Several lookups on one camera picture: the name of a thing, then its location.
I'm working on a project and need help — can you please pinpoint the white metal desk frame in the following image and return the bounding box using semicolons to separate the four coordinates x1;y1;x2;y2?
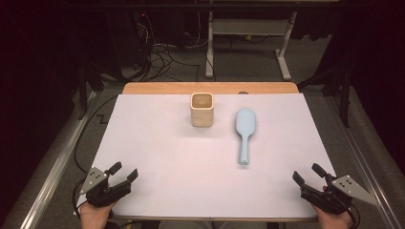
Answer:
204;10;299;81

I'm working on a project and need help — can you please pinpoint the black metal stand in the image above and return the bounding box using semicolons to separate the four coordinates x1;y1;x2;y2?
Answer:
297;63;353;129
76;61;105;121

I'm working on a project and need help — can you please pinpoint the bundle of black cables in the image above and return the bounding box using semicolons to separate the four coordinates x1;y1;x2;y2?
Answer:
135;11;203;82

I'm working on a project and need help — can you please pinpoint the light blue hairbrush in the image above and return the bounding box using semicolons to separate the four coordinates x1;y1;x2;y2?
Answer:
235;107;257;166

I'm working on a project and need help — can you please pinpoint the person's right hand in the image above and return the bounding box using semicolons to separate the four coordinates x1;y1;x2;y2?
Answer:
313;185;355;229

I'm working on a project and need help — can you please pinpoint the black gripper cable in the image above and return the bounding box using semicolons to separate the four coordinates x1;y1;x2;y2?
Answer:
346;203;361;229
72;176;89;219

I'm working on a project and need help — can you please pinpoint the beige square cup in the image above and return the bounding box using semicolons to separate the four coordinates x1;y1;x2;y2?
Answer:
189;92;215;128

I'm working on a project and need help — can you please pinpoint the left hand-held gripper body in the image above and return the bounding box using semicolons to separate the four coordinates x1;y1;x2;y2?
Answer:
78;165;132;208

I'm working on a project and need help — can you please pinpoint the aluminium rail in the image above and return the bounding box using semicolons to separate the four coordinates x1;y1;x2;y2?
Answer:
324;94;403;229
18;91;97;229

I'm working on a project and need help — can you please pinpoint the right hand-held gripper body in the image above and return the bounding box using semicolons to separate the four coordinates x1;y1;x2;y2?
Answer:
300;174;381;215

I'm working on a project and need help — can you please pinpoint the person's left hand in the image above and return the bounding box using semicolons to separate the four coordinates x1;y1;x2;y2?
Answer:
78;200;118;229

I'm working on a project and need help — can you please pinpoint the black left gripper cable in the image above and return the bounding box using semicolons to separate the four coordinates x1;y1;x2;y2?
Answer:
72;176;89;219

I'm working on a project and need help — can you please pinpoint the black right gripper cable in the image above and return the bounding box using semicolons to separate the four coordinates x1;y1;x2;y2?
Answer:
346;203;361;229

